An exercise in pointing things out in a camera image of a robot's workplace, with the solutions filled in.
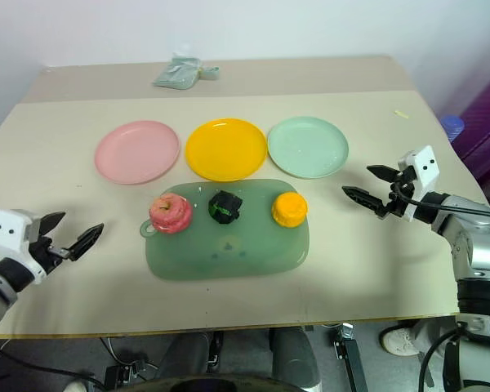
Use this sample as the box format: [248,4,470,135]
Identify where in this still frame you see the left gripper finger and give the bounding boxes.
[39,211,67,238]
[69,222,105,261]

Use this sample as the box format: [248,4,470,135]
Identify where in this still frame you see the pink round plate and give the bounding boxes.
[94,120,181,185]

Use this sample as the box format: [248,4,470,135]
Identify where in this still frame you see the dark grey robot legs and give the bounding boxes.
[157,325,324,392]

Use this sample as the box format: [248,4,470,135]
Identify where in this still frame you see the beige table mat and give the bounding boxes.
[0,90,490,340]

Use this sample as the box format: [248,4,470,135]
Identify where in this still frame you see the yellow round plate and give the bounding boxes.
[185,117,268,182]

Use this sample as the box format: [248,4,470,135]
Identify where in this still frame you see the white sneaker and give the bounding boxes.
[381,327,422,357]

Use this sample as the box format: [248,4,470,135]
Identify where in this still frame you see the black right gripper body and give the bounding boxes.
[380,167,417,221]

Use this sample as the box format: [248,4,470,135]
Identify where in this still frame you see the red apple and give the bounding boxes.
[148,194,194,235]

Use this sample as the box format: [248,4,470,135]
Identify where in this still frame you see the yellow orange fruit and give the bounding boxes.
[271,191,310,229]

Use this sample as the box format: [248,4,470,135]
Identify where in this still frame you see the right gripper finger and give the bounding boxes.
[341,185,388,218]
[367,164,402,185]

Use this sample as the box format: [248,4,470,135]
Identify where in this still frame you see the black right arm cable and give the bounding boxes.
[391,181,490,222]

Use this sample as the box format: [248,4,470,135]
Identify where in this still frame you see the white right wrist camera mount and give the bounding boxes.
[397,145,440,224]

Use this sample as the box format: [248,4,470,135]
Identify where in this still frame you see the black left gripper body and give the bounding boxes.
[27,215,73,276]

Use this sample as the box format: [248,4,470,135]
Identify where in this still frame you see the black floor box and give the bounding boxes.
[103,359,149,390]

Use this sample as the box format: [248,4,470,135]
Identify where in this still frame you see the black table leg bracket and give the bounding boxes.
[330,322,369,392]

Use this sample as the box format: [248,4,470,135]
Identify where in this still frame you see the blue bottle cap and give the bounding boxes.
[439,114,465,142]

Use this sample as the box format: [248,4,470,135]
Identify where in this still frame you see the purple ribbed panel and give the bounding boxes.
[436,67,490,181]

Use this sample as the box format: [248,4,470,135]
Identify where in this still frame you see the light green round plate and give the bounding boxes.
[267,116,350,180]

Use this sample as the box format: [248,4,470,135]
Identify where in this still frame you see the dark green vegetable toy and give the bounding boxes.
[207,189,243,225]

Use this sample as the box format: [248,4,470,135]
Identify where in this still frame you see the translucent green tray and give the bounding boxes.
[140,178,313,282]

